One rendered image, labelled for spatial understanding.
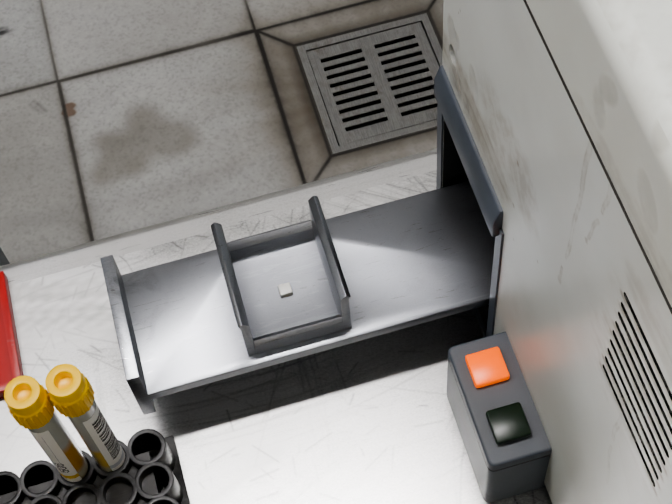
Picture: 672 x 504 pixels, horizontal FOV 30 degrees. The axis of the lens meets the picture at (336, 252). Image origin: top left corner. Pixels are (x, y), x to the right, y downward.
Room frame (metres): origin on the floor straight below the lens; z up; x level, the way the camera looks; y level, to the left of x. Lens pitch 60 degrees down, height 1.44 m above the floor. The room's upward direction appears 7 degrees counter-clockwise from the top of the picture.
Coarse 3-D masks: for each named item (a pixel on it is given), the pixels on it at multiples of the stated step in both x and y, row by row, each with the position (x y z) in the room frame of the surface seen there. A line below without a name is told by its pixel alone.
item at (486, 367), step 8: (480, 352) 0.24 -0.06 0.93; (488, 352) 0.24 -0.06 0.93; (496, 352) 0.23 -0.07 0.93; (472, 360) 0.23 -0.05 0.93; (480, 360) 0.23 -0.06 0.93; (488, 360) 0.23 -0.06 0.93; (496, 360) 0.23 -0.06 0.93; (472, 368) 0.23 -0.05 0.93; (480, 368) 0.23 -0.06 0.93; (488, 368) 0.23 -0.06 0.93; (496, 368) 0.23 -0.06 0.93; (504, 368) 0.23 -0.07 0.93; (472, 376) 0.22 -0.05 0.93; (480, 376) 0.22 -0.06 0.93; (488, 376) 0.22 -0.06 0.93; (496, 376) 0.22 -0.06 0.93; (504, 376) 0.22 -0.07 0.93; (480, 384) 0.22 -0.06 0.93; (488, 384) 0.22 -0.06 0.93
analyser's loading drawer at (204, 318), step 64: (448, 192) 0.33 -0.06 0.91; (192, 256) 0.31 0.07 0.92; (256, 256) 0.31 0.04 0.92; (320, 256) 0.30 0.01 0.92; (384, 256) 0.30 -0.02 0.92; (448, 256) 0.29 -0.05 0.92; (128, 320) 0.27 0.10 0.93; (192, 320) 0.28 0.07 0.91; (256, 320) 0.27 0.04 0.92; (320, 320) 0.26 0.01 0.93; (384, 320) 0.26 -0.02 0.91; (128, 384) 0.24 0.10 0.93; (192, 384) 0.25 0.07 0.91
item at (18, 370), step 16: (0, 272) 0.34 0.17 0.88; (0, 288) 0.33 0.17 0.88; (0, 304) 0.32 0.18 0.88; (0, 320) 0.31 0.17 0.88; (0, 336) 0.30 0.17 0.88; (16, 336) 0.30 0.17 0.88; (0, 352) 0.29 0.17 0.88; (16, 352) 0.29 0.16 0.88; (0, 368) 0.28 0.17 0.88; (16, 368) 0.28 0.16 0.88; (0, 384) 0.27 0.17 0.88
